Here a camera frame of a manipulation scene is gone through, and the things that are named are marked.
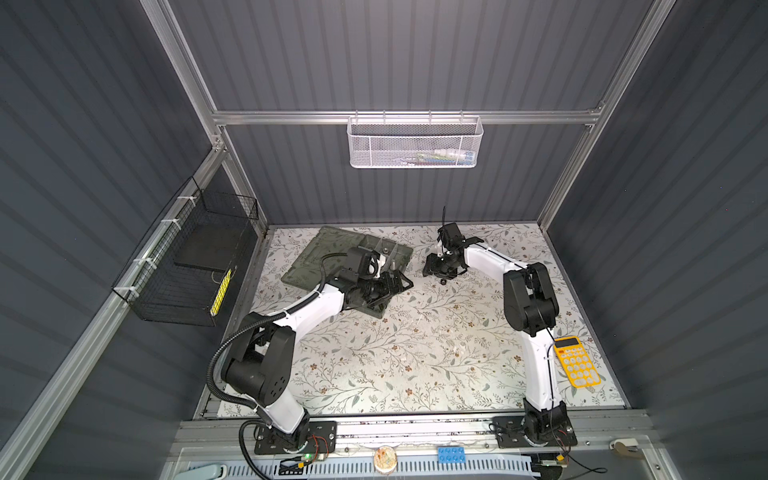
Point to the green compartment organizer box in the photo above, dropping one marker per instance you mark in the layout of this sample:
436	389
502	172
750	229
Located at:
325	254

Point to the yellow calculator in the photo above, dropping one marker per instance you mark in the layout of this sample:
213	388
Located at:
576	362

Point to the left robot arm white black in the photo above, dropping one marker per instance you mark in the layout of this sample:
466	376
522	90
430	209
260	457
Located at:
252	367

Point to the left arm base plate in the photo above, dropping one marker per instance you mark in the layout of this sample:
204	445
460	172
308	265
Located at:
314	437

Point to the blue toy brick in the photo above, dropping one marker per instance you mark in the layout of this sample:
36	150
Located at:
451	455

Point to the white wire mesh basket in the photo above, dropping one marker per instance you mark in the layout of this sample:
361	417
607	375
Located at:
377	142

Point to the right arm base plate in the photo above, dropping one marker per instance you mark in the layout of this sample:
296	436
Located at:
520	431

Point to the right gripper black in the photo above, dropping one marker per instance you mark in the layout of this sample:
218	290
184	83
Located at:
431	267

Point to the markers in white basket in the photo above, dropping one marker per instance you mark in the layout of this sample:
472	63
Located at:
440	158

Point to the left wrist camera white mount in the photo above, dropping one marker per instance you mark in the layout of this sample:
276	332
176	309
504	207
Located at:
376	264

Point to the black wire mesh basket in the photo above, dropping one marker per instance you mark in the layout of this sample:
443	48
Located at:
176	280

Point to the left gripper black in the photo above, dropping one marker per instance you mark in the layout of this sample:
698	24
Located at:
388	290

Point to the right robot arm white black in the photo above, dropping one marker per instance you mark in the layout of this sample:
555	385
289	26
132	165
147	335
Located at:
530	307

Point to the yellow marker in black basket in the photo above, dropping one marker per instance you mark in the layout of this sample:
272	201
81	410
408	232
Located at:
219	298

